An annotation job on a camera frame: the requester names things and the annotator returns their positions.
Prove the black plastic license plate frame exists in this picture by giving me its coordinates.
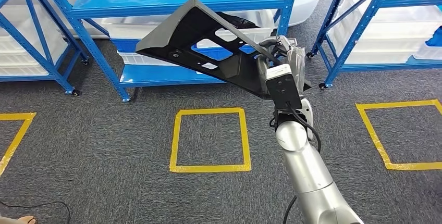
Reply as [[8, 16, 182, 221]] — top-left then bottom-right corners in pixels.
[[135, 0, 312, 99]]

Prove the yellow floor tape square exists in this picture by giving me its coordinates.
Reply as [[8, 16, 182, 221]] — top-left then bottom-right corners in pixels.
[[169, 107, 252, 173], [0, 113, 37, 177], [355, 99, 442, 171]]

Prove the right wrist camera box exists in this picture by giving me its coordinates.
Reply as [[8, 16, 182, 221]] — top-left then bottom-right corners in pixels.
[[264, 64, 303, 110]]

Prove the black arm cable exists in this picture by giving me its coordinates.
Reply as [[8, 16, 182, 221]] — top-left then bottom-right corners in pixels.
[[282, 101, 323, 224]]

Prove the black floor cable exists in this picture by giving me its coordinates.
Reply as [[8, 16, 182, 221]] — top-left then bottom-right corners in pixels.
[[0, 200, 71, 224]]

